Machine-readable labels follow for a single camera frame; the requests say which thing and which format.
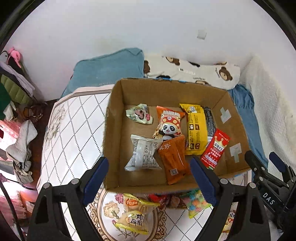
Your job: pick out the pink plush toy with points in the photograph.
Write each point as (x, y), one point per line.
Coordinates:
(16, 55)

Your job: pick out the blue pillow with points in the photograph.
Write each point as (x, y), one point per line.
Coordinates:
(107, 69)

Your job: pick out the yellow panda snack bag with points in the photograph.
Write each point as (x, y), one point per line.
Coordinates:
(229, 221)

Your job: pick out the orange panda snack bag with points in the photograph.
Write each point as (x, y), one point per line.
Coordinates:
(169, 124)

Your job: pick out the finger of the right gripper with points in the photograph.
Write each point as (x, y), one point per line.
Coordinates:
(287, 172)
(258, 169)

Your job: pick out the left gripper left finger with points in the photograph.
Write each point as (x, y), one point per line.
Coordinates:
(48, 221)

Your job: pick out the colorful candy bag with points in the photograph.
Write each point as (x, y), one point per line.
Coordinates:
(195, 202)

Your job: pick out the red crown snack packet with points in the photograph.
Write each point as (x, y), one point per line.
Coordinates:
(215, 149)

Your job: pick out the brown nut snack packet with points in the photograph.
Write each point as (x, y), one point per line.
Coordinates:
(175, 202)

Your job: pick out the small red snack packet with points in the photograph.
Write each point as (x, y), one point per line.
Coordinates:
(158, 198)

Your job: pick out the yellow egg roll snack bag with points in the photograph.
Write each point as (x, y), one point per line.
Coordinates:
(135, 215)

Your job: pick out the white wall switch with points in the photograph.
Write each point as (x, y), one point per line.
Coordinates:
(202, 34)

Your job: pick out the orange snack packet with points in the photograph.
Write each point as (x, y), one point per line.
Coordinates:
(172, 153)

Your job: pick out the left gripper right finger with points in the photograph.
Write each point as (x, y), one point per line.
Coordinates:
(250, 221)

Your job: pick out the yellow black snack bag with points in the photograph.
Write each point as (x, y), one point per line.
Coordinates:
(201, 128)

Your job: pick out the small green cartoon packet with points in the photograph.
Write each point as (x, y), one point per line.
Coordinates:
(140, 114)

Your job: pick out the cardboard box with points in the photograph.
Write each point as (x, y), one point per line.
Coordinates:
(151, 108)

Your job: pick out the pile of clothes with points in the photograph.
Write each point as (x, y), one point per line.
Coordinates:
(19, 112)

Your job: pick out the white blanket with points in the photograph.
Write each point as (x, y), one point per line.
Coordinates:
(273, 126)

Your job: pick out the bear print pillow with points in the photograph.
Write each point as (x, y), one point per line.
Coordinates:
(223, 75)

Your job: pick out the white snack packet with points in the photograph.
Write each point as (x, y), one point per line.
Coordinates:
(143, 154)

